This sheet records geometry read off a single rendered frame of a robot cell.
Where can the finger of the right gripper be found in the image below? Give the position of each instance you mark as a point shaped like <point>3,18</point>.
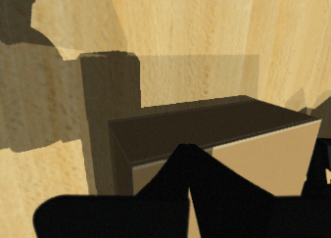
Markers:
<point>309,189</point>

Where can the brown cardboard box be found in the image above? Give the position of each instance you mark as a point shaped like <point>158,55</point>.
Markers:
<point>269,145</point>

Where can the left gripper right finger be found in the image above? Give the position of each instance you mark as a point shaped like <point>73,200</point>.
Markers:
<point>225,206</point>

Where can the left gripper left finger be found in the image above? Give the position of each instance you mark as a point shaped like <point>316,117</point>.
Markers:
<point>159,210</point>

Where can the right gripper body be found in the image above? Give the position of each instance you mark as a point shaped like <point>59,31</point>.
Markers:
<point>316,173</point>

